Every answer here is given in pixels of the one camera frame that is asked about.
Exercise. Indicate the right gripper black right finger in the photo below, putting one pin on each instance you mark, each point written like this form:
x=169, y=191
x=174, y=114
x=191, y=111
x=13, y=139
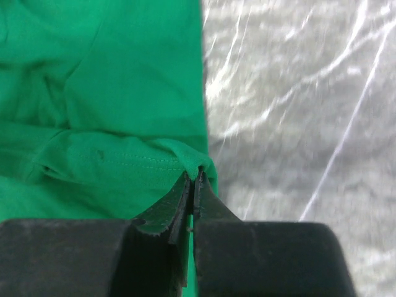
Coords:
x=249, y=258

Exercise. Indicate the green t-shirt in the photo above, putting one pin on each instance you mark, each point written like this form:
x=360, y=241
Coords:
x=102, y=106

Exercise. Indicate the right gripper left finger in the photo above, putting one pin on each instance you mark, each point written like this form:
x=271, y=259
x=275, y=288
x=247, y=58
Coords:
x=144, y=256

